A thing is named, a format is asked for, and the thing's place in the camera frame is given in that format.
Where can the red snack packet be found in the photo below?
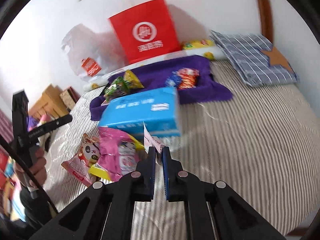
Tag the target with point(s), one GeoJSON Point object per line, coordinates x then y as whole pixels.
{"type": "Point", "coordinates": [188, 77]}

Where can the purple towel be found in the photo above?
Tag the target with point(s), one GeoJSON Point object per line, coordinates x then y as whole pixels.
{"type": "Point", "coordinates": [154, 75]}

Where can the yellow chips bag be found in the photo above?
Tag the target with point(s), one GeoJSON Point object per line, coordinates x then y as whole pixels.
{"type": "Point", "coordinates": [197, 44]}

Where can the yellow triangular snack packet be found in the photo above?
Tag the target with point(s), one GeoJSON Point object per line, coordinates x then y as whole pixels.
{"type": "Point", "coordinates": [132, 81]}

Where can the striped bed quilt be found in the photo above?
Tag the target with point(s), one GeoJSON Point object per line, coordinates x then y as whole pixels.
{"type": "Point", "coordinates": [264, 143]}

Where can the blue tissue pack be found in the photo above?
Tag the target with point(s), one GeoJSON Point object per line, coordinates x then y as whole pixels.
{"type": "Point", "coordinates": [157, 110]}

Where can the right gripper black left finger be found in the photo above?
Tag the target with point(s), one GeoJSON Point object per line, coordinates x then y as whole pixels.
{"type": "Point", "coordinates": [104, 211]}

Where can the blue snack packet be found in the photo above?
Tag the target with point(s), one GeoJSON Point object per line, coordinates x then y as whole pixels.
{"type": "Point", "coordinates": [174, 80]}

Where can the white pink triangular packet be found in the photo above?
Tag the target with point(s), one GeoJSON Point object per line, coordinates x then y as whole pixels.
{"type": "Point", "coordinates": [150, 141]}

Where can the grey checked star cloth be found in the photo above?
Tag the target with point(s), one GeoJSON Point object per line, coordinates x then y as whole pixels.
{"type": "Point", "coordinates": [257, 61]}

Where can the white Miniso plastic bag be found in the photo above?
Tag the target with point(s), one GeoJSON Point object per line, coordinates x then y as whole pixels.
{"type": "Point", "coordinates": [91, 55]}

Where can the brown wooden door frame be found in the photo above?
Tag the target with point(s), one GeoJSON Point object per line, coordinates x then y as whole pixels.
{"type": "Point", "coordinates": [266, 19]}

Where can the person's left hand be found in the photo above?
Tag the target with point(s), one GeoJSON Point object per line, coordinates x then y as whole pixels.
{"type": "Point", "coordinates": [38, 170]}

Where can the large magenta snack bag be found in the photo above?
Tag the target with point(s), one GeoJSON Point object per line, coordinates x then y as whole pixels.
{"type": "Point", "coordinates": [119, 154]}

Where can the green snack packet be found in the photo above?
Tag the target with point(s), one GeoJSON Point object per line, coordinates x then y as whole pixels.
{"type": "Point", "coordinates": [116, 89]}

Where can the red Haidilao paper bag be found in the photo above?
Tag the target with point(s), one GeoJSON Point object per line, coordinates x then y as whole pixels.
{"type": "Point", "coordinates": [145, 31]}

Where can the pink cat snack packet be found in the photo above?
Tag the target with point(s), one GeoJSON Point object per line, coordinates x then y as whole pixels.
{"type": "Point", "coordinates": [87, 155]}

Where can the wooden headboard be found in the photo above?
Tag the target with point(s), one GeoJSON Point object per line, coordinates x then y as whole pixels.
{"type": "Point", "coordinates": [49, 103]}

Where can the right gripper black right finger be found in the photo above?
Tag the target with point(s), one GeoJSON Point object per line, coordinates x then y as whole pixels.
{"type": "Point", "coordinates": [212, 210]}

